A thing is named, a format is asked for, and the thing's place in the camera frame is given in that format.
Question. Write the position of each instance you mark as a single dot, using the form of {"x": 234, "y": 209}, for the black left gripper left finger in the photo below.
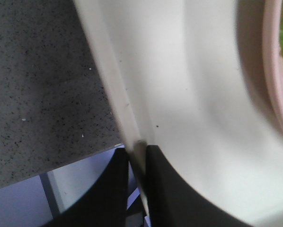
{"x": 105, "y": 203}

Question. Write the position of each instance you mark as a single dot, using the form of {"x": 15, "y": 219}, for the cream bear serving tray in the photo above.
{"x": 172, "y": 74}

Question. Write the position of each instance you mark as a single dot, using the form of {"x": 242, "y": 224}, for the pink round plate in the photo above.
{"x": 257, "y": 36}

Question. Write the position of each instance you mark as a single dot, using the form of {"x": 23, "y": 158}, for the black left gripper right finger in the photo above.
{"x": 173, "y": 203}

